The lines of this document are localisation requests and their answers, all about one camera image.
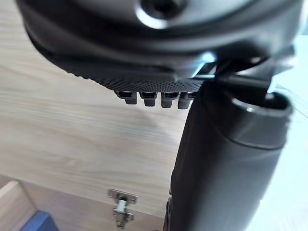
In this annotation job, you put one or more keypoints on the light wood cabinet shelf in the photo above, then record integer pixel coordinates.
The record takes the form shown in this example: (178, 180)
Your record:
(15, 207)

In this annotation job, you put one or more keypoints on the light wood cabinet door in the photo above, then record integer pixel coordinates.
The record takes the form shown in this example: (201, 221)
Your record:
(72, 134)

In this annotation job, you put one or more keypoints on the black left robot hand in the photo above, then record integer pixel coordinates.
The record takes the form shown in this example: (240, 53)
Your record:
(149, 48)

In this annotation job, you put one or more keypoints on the blue folder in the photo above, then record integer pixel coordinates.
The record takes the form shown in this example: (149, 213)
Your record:
(38, 222)

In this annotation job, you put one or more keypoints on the silver metal door hinge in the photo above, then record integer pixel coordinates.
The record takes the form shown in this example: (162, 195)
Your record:
(123, 209)

